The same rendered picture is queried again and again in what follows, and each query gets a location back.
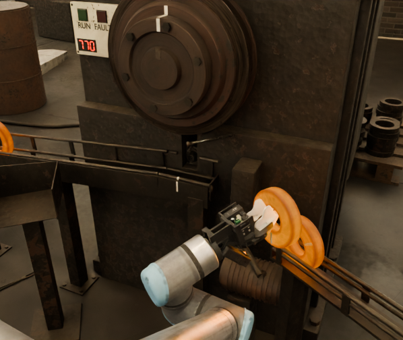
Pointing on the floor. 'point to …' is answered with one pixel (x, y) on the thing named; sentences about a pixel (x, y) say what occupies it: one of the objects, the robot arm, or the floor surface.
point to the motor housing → (251, 285)
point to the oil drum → (7, 59)
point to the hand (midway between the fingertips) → (276, 211)
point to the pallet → (382, 141)
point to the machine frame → (242, 141)
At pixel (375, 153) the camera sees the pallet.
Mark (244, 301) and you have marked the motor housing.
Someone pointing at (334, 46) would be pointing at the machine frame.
